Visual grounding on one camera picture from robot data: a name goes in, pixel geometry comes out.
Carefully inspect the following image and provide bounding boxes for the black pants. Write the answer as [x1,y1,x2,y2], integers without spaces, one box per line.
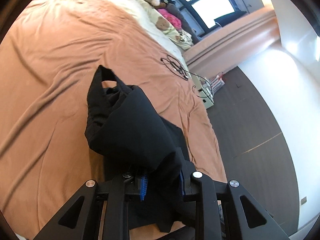
[84,65,200,233]

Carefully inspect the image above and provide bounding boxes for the grey cushion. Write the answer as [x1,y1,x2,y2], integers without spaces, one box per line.
[172,5,200,43]

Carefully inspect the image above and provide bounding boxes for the black cable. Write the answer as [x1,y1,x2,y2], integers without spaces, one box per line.
[160,55,215,99]

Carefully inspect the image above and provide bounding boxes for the white box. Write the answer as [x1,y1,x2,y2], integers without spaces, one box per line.
[192,76,215,109]

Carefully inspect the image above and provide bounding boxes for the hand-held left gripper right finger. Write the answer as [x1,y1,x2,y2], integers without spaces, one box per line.
[179,171,290,240]

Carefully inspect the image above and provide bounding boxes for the black plush toy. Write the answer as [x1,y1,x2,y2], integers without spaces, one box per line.
[159,0,177,9]

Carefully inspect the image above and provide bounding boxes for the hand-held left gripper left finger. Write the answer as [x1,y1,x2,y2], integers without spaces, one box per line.
[34,170,149,240]

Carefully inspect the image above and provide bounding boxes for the dark framed window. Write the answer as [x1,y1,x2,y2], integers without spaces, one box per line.
[147,0,250,37]

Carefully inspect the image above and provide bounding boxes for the dark cloth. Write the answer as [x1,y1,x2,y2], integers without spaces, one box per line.
[214,10,249,28]

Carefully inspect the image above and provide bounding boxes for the pink knitted cloth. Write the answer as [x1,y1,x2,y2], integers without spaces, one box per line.
[158,8,182,29]

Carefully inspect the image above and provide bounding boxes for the orange blanket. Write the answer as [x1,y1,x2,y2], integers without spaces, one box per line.
[0,0,228,240]

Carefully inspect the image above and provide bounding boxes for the pink padded ledge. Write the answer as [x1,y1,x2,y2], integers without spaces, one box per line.
[184,9,279,73]

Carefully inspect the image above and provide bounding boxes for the red striped packet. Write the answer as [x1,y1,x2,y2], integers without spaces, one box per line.
[209,72,225,90]

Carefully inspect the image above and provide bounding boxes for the brown teddy bear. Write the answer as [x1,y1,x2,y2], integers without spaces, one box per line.
[140,2,193,50]

